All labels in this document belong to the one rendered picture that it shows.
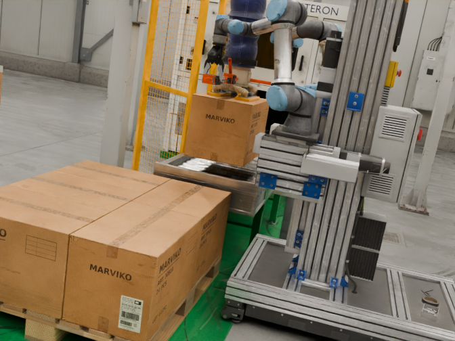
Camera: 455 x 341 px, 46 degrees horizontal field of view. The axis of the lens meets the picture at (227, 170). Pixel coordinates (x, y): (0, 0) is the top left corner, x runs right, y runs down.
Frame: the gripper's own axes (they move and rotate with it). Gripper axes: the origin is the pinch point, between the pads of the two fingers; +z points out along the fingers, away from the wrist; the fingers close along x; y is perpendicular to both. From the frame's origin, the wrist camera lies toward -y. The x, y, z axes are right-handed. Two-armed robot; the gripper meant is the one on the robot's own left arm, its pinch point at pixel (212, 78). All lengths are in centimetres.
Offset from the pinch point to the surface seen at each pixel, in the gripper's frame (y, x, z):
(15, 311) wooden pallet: -102, 44, 110
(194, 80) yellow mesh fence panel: 100, 42, 10
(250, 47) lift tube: 54, -7, -21
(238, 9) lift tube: 50, 4, -43
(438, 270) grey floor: 122, -166, 121
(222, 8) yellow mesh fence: 147, 42, -49
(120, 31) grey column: 94, 105, -17
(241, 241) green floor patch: 83, -18, 121
